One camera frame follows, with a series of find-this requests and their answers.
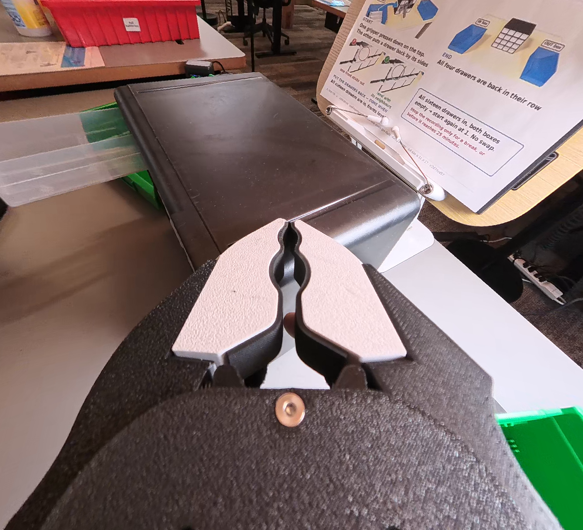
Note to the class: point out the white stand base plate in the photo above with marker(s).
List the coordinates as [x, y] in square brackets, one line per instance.
[410, 243]

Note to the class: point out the black power adapter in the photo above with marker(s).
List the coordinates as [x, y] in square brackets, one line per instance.
[198, 69]

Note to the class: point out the instruction sheet on wooden board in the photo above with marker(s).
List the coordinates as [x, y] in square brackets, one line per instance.
[537, 188]

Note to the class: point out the white page holder bar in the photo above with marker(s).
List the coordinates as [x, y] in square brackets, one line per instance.
[387, 152]

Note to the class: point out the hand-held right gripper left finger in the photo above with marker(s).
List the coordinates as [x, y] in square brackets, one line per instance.
[227, 302]

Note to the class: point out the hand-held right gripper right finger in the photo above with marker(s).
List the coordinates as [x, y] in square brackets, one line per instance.
[350, 302]

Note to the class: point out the white power strip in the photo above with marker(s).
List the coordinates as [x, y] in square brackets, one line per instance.
[537, 277]

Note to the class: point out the clear plastic drawer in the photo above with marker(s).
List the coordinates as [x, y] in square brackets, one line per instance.
[54, 161]

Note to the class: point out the blue card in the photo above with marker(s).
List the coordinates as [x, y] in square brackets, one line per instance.
[73, 57]

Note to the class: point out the person's right hand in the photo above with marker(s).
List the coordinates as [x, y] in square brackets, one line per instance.
[289, 325]

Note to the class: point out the red ribbed bin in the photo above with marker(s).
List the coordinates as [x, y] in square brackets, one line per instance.
[82, 19]

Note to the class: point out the wooden side table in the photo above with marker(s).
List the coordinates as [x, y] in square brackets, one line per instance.
[159, 60]

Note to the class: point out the green storage bin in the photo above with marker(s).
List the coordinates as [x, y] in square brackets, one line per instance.
[546, 457]
[143, 190]

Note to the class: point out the printed paper sheet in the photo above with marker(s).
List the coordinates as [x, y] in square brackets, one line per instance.
[32, 60]

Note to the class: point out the black drawer cabinet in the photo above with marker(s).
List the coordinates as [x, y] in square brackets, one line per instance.
[255, 142]

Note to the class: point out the grey desk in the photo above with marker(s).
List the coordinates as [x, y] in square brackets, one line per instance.
[68, 288]

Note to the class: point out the printed instruction sheet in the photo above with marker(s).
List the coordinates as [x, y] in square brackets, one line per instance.
[478, 38]

